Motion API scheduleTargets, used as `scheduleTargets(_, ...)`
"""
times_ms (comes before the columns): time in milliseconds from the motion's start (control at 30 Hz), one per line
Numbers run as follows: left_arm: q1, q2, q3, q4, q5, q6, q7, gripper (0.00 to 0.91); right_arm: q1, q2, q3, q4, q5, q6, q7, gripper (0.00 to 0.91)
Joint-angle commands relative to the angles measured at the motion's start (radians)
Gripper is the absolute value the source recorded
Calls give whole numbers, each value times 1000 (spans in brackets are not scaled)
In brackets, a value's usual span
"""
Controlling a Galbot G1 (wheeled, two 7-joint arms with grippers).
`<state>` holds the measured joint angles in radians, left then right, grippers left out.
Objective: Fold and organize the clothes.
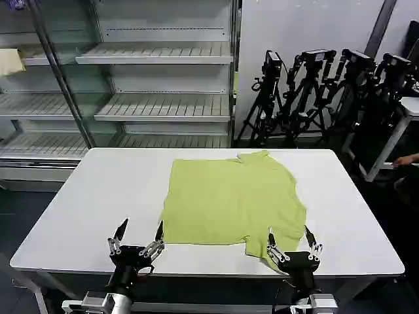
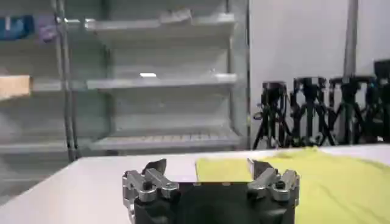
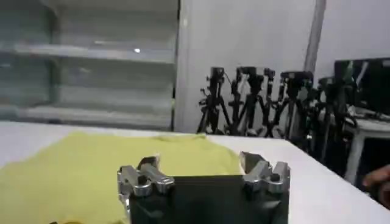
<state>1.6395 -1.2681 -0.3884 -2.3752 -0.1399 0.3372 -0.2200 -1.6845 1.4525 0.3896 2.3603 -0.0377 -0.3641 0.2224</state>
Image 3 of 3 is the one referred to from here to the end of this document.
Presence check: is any grey slanted wall beam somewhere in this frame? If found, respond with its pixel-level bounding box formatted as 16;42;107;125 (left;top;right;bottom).
303;0;327;74

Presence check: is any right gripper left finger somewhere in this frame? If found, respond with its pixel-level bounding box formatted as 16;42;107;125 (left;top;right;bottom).
117;155;176;198

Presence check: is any black camera tripod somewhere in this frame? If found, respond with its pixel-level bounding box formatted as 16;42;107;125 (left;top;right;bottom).
272;70;315;144
310;75;359;171
230;66;277;138
196;66;234;135

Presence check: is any empty white shelf unit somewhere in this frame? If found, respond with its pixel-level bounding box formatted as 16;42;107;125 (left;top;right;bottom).
0;0;180;132

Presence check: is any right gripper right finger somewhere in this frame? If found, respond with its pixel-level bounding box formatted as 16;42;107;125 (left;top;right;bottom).
239;151;291;195

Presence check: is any black monitor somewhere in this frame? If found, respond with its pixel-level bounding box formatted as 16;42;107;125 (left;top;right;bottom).
333;57;390;118

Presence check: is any yellow shirt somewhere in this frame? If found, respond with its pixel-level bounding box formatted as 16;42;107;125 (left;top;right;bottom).
0;132;244;224

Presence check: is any small white side table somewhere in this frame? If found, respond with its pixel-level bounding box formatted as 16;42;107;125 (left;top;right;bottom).
342;108;390;187

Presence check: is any person's hand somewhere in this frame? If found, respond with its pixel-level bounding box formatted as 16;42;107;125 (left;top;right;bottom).
361;165;390;211

